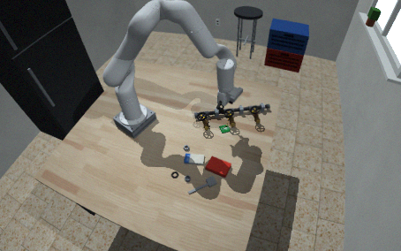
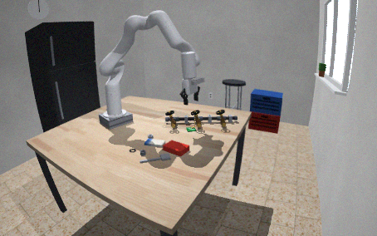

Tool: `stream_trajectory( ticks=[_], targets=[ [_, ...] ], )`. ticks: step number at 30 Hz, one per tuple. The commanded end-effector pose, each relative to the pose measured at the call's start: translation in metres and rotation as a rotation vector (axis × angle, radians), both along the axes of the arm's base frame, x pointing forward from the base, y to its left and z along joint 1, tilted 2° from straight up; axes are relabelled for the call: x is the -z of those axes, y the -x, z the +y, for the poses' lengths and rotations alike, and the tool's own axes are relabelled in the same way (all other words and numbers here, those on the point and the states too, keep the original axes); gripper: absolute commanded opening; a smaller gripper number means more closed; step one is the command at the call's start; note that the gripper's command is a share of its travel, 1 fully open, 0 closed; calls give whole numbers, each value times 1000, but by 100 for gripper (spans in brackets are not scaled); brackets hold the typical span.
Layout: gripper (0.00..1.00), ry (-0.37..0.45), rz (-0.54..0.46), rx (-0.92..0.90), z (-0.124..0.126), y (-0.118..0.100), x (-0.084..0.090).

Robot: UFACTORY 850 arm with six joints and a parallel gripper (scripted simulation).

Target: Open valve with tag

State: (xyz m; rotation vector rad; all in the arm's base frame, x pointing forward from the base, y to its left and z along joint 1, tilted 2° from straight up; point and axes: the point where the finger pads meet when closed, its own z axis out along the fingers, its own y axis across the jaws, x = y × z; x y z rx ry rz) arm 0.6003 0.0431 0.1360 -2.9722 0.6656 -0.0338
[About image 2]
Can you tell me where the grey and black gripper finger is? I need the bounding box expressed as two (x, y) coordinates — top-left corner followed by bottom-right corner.
(180, 88), (188, 106)
(193, 86), (200, 101)

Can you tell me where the red rectangular block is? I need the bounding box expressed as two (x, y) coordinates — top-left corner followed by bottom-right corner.
(163, 140), (189, 156)

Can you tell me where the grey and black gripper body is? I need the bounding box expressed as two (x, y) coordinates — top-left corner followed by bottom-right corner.
(182, 78), (198, 96)

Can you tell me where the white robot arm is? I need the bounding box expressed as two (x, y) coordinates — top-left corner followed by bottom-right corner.
(99, 10), (204, 118)

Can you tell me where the dark grey pipe with tee junction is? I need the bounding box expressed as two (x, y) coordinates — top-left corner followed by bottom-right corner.
(165, 110), (237, 128)

